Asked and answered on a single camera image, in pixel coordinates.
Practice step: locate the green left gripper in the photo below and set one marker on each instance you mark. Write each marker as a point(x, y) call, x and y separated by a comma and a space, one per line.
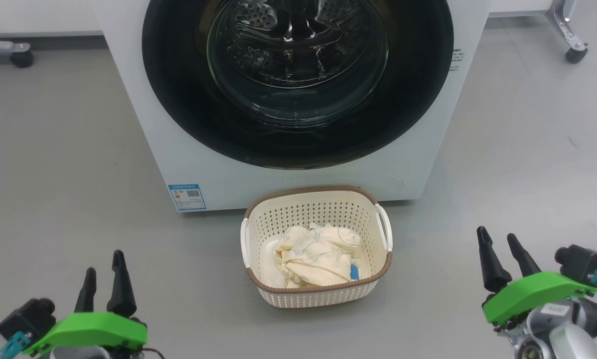
point(94, 329)

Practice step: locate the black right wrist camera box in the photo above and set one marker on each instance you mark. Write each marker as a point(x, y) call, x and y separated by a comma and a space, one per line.
point(585, 262)

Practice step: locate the white front-load washing machine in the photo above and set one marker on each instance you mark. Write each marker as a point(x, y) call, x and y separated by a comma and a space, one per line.
point(228, 179)

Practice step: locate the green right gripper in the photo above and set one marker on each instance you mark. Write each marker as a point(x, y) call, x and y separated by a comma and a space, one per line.
point(527, 294)

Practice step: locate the blue energy label sticker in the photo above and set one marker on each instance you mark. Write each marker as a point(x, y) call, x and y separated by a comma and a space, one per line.
point(187, 197)

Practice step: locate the cream perforated basket brown rim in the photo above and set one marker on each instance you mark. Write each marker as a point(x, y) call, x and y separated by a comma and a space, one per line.
point(303, 209)

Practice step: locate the grey partition stand with caster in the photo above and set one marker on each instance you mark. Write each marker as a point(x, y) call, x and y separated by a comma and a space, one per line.
point(570, 37)
point(9, 50)

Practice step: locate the small black text sticker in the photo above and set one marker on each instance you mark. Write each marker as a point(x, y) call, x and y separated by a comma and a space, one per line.
point(456, 60)

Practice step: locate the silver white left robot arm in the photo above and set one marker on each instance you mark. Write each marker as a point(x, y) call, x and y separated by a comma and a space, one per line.
point(79, 353)

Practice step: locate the white partition panel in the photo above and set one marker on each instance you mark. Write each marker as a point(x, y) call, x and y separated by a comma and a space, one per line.
point(518, 5)
point(39, 15)

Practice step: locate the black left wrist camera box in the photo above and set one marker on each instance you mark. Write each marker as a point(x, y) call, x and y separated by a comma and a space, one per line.
point(24, 316)

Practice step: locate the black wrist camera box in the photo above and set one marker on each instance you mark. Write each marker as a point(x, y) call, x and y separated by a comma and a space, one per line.
point(24, 316)
point(585, 262)

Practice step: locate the washing machine glass door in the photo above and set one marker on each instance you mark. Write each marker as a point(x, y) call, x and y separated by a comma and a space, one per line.
point(179, 99)

